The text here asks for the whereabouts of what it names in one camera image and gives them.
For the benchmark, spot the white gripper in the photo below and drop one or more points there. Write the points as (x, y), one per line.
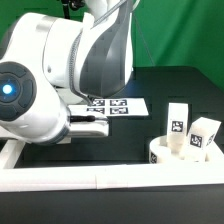
(86, 122)

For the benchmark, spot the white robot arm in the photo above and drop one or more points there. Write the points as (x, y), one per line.
(42, 57)

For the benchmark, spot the paper sheet with markers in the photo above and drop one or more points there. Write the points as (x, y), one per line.
(114, 107)

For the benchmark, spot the white U-shaped fence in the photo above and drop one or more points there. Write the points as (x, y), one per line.
(102, 177)

